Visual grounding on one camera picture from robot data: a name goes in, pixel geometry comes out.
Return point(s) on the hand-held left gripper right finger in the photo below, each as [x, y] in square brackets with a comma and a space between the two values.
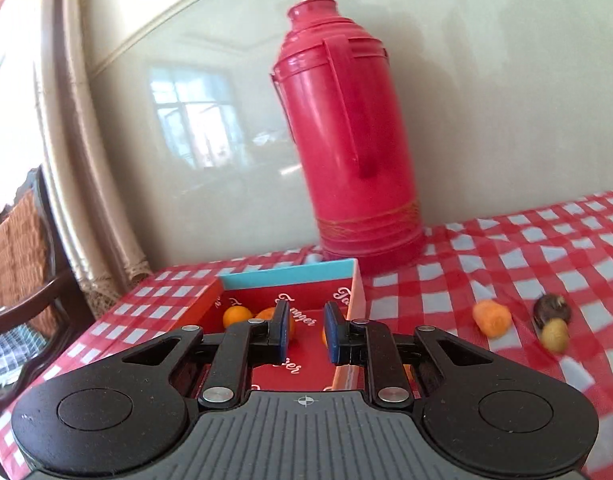
[331, 334]

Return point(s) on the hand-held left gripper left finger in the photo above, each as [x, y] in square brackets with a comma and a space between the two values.
[283, 329]

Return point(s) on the small orange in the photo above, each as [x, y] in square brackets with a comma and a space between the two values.
[325, 338]
[237, 316]
[265, 317]

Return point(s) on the green and red cardboard box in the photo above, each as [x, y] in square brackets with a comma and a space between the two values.
[306, 300]

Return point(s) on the small white object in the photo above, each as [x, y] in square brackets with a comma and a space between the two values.
[314, 259]

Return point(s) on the orange carrot piece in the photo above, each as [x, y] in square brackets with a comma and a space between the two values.
[492, 318]

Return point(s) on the red thermos flask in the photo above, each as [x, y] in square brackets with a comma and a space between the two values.
[346, 135]

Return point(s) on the dark mangosteen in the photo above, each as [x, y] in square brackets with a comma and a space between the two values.
[550, 309]

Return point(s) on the red checked tablecloth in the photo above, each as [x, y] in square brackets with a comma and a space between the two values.
[536, 250]

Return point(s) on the small yellow-green fruit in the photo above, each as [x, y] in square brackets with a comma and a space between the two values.
[555, 335]

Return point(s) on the beige lace curtain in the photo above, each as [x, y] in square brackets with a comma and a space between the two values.
[86, 185]

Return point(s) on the dark wooden armchair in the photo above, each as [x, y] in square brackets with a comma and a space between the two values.
[31, 310]

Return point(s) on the orange woven chair cushion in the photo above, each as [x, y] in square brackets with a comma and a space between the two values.
[21, 255]

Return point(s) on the blue checked cloth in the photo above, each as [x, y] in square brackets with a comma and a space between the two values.
[6, 355]

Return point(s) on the window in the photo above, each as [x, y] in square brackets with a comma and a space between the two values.
[11, 85]

